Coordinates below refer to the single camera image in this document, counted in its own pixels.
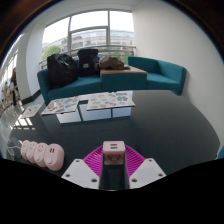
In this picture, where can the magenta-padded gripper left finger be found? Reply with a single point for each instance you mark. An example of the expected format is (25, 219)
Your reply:
(80, 173)

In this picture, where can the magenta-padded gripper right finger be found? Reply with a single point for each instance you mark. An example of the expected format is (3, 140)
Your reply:
(146, 172)

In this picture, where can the pink cube charger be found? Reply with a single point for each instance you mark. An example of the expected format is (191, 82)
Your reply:
(114, 152)

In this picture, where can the pink power strip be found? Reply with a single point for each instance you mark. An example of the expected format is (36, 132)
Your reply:
(46, 155)

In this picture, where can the large colourful sticker sheet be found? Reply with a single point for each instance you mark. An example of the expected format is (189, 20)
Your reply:
(110, 100)

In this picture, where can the small sticker sheet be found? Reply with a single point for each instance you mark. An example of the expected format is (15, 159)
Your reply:
(31, 110)

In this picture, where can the long teal sofa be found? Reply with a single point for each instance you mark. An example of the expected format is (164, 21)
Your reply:
(80, 87)

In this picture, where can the teal wood-topped corner table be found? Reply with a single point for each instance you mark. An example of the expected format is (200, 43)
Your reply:
(123, 81)

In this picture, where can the short teal sofa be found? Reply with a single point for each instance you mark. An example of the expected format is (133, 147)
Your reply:
(163, 76)

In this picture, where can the large black backpack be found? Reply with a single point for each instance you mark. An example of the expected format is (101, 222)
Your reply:
(61, 70)

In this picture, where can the black backpack with label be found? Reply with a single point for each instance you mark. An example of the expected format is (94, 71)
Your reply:
(88, 61)

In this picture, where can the brown bag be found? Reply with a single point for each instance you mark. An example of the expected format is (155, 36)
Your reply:
(112, 62)

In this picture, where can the metal window railing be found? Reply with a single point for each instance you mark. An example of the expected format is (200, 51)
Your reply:
(56, 56)

